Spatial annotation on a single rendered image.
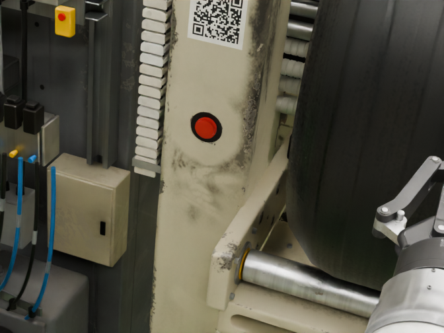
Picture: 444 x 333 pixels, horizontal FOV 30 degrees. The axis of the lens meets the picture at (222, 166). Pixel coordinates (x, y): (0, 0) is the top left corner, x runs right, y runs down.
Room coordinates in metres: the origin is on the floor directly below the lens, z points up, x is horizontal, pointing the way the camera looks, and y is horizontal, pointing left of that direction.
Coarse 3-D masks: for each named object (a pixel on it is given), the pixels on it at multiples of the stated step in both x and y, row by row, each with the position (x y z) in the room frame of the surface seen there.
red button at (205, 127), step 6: (198, 120) 0.99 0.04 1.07; (204, 120) 0.99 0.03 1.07; (210, 120) 0.99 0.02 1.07; (198, 126) 0.99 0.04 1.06; (204, 126) 0.99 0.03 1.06; (210, 126) 0.99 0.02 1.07; (216, 126) 0.99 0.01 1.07; (198, 132) 0.99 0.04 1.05; (204, 132) 0.99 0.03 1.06; (210, 132) 0.99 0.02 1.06; (204, 138) 0.99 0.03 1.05
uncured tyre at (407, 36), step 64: (320, 0) 0.81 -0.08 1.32; (384, 0) 0.76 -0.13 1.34; (320, 64) 0.77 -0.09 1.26; (384, 64) 0.73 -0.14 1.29; (320, 128) 0.74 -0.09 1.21; (384, 128) 0.72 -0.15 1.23; (320, 192) 0.74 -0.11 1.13; (384, 192) 0.71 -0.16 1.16; (320, 256) 0.78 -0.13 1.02; (384, 256) 0.73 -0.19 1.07
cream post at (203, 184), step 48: (288, 0) 1.07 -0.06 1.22; (192, 48) 1.00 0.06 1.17; (192, 96) 1.00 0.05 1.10; (240, 96) 0.98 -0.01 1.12; (192, 144) 1.00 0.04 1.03; (240, 144) 0.98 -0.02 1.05; (192, 192) 1.00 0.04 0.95; (240, 192) 0.98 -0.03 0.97; (192, 240) 0.99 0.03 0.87; (192, 288) 0.99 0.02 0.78
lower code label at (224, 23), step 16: (192, 0) 1.00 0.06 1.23; (208, 0) 1.00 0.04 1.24; (224, 0) 0.99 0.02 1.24; (240, 0) 0.98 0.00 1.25; (192, 16) 1.00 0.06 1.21; (208, 16) 0.99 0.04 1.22; (224, 16) 0.99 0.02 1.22; (240, 16) 0.98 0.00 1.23; (192, 32) 1.00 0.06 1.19; (208, 32) 0.99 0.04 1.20; (224, 32) 0.99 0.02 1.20; (240, 32) 0.98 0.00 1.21; (240, 48) 0.98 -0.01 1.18
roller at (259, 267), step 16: (256, 256) 0.90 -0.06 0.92; (272, 256) 0.91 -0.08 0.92; (240, 272) 0.89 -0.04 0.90; (256, 272) 0.89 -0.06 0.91; (272, 272) 0.88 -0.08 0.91; (288, 272) 0.88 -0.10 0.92; (304, 272) 0.88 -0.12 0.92; (320, 272) 0.88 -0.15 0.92; (272, 288) 0.88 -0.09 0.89; (288, 288) 0.87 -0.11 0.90; (304, 288) 0.87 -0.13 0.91; (320, 288) 0.86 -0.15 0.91; (336, 288) 0.86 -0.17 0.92; (352, 288) 0.86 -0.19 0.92; (368, 288) 0.86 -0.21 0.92; (336, 304) 0.85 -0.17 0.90; (352, 304) 0.85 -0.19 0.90; (368, 304) 0.84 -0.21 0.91
